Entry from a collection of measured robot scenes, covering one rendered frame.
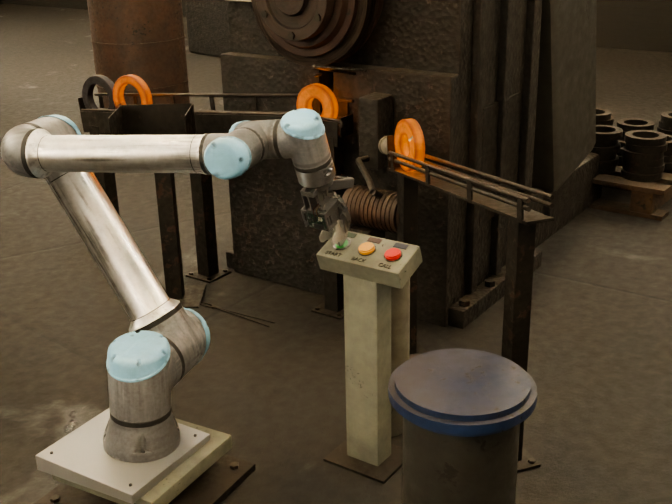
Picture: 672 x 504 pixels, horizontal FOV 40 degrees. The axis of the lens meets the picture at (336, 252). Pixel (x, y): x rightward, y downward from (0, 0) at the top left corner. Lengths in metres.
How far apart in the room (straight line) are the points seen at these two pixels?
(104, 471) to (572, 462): 1.20
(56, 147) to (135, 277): 0.40
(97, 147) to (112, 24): 3.75
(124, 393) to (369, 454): 0.67
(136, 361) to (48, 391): 0.83
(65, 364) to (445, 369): 1.49
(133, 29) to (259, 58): 2.54
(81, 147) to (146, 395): 0.60
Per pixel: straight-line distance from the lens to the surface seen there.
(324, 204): 2.17
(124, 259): 2.36
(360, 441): 2.47
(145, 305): 2.37
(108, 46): 5.91
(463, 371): 2.06
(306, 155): 2.07
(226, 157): 1.97
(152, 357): 2.22
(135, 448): 2.31
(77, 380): 3.04
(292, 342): 3.13
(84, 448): 2.40
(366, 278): 2.23
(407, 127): 2.74
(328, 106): 3.12
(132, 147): 2.09
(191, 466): 2.33
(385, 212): 2.86
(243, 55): 3.42
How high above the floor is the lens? 1.42
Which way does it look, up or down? 21 degrees down
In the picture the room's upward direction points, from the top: 1 degrees counter-clockwise
